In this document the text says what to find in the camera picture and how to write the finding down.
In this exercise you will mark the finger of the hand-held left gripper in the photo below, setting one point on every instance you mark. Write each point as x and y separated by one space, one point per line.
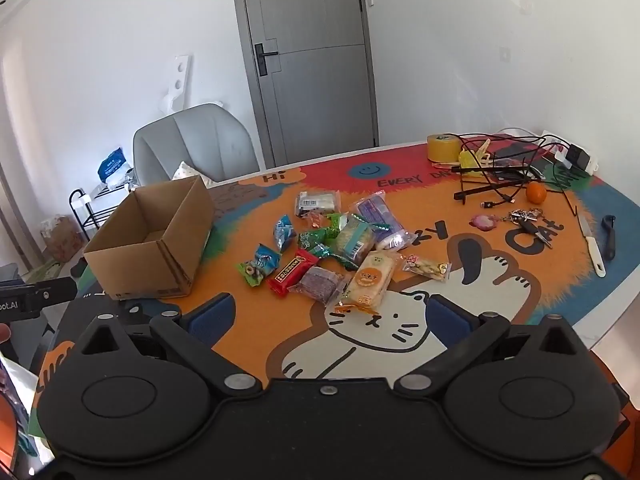
55 290

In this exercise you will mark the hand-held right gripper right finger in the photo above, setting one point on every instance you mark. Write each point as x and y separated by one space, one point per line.
447 317

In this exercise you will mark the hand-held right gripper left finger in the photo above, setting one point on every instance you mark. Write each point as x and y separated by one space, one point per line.
212 317

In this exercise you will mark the clear nut packet red label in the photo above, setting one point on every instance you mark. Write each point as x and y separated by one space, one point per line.
425 267

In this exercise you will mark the cardboard box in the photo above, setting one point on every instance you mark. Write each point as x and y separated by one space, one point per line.
135 265

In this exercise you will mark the orange pancake packet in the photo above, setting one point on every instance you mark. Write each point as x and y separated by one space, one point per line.
370 280

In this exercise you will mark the red snack bar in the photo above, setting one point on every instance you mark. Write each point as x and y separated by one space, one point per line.
292 272

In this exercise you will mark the clear packet of purple cake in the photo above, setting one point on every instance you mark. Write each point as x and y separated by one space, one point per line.
317 282

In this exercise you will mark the small blue snack packet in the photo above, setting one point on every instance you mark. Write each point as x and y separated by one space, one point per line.
284 232

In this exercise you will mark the green beige cracker packet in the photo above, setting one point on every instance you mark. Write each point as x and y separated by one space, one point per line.
356 242

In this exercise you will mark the purple white snack packet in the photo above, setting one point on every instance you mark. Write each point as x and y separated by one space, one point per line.
382 215

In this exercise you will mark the small orange candy packet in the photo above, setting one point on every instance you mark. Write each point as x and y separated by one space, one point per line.
315 218

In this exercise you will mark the clear packet of white cakes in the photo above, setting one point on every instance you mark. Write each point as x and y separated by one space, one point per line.
317 203

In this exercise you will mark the person's left hand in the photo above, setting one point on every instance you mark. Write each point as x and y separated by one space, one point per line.
3 333

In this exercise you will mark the green floor mat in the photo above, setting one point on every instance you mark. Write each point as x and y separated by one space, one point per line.
42 272

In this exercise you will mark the cartoon cat table mat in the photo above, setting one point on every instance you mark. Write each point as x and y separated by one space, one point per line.
260 320

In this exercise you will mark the brown printed carton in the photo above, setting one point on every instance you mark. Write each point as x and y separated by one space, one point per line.
60 237

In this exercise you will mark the black shoe rack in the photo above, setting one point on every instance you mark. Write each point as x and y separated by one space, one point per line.
87 205

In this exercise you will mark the bunch of keys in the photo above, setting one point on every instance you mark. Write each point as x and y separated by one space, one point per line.
530 220

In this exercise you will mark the blue plastic bag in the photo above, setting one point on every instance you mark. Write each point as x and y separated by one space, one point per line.
112 162

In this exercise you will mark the dotted white pillow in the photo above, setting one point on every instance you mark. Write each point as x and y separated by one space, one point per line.
186 170

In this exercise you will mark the tangerine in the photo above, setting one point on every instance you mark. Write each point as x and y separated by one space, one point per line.
536 192

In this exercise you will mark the yellow clothes peg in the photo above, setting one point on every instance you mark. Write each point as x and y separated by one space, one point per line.
475 156

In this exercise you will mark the yellow tape roll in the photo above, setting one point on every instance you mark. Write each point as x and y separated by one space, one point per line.
442 149

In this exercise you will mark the grey chair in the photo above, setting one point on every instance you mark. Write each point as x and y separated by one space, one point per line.
200 140

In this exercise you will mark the black peeler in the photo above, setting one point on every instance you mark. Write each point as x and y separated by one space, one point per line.
608 237

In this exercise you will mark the black power adapter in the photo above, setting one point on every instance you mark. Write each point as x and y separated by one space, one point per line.
577 155

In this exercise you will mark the white power strip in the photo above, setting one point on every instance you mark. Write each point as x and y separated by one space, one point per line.
592 162

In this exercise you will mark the white foam board with holes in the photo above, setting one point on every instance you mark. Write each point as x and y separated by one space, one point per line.
179 80

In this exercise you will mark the grey door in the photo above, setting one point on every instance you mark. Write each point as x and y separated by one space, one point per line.
310 55

